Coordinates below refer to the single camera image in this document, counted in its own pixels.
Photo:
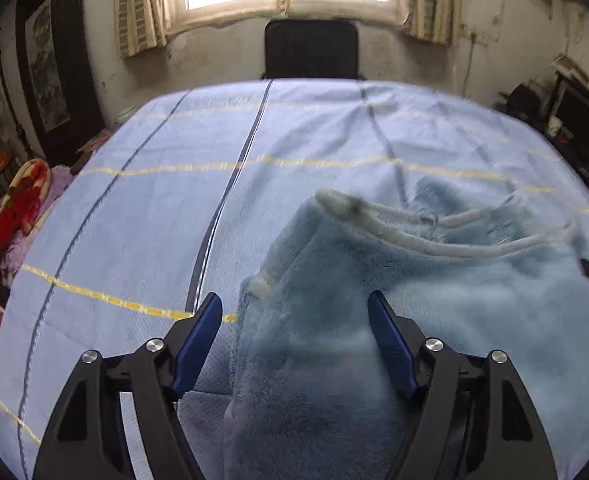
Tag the computer monitor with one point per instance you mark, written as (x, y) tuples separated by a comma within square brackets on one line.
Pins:
[(572, 110)]

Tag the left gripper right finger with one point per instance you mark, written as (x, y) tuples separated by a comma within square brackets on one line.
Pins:
[(475, 418)]

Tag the blue fleece zip jacket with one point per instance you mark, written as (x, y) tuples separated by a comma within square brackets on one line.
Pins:
[(311, 398)]

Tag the left checked curtain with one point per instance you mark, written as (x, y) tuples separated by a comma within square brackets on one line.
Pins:
[(139, 26)]

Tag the red floral blanket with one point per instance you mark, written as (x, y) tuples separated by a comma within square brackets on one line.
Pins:
[(21, 204)]

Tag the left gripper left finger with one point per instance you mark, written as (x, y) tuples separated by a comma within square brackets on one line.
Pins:
[(85, 436)]

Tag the blue striped bed sheet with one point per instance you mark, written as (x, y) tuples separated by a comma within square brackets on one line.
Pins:
[(186, 199)]

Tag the black chair behind bed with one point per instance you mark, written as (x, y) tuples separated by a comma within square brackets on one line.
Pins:
[(316, 49)]

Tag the black computer desk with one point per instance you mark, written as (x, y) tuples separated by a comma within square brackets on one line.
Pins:
[(526, 105)]

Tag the dark framed wall painting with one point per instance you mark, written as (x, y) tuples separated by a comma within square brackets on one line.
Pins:
[(56, 78)]

